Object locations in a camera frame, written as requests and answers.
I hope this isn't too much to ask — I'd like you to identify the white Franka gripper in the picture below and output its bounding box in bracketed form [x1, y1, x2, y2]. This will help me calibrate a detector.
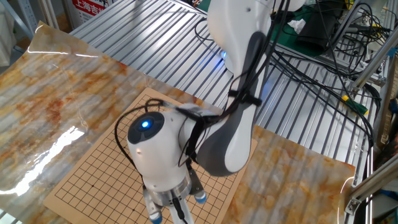
[167, 198, 196, 224]

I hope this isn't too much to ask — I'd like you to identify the tan Go board mat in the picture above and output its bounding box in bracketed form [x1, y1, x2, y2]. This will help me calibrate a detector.
[42, 87, 259, 224]

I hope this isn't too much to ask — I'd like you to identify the marble patterned glossy sheet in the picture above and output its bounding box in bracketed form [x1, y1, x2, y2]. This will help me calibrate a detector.
[0, 21, 356, 224]

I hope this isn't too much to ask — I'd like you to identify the green table mat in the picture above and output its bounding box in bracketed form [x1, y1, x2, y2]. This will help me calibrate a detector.
[198, 0, 330, 57]

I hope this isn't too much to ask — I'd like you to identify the crumpled white tissue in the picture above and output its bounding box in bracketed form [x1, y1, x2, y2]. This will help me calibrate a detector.
[287, 18, 307, 34]

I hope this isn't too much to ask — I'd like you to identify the black bag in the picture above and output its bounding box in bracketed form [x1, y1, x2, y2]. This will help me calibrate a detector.
[295, 2, 340, 54]

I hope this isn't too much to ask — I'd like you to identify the box with red sign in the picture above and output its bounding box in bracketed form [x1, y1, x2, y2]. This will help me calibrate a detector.
[67, 0, 116, 29]

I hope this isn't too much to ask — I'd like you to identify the grey perforated metal upright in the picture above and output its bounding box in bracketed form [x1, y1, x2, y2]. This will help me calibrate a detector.
[16, 0, 39, 32]

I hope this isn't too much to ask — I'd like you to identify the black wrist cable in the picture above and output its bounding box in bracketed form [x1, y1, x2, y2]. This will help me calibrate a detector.
[172, 197, 189, 224]

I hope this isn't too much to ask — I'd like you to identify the silver blue wrist camera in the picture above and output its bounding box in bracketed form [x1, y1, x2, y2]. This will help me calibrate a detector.
[142, 183, 164, 224]
[186, 166, 208, 205]

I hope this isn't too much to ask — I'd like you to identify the black camera cable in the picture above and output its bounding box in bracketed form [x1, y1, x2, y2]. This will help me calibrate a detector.
[113, 98, 175, 187]

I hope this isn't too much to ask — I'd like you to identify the black cable bundle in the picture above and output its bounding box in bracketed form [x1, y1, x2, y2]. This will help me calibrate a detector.
[264, 0, 383, 147]

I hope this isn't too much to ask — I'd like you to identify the aluminium frame post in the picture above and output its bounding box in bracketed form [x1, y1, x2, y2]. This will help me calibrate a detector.
[351, 34, 398, 91]
[344, 158, 398, 215]
[39, 0, 60, 30]

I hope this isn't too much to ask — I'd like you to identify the green yellow handled tool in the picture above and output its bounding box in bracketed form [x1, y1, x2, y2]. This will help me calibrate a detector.
[341, 95, 369, 115]

